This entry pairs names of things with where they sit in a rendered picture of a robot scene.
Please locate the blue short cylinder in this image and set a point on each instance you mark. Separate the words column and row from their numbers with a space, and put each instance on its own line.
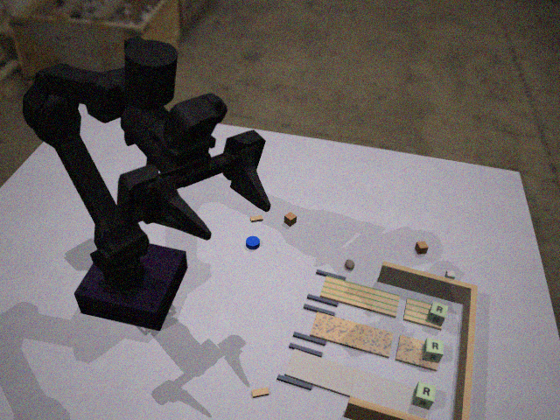
column 252, row 242

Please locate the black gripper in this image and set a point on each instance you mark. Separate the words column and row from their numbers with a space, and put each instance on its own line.
column 152, row 197

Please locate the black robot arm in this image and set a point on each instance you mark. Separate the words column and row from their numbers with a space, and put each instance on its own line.
column 137, row 93

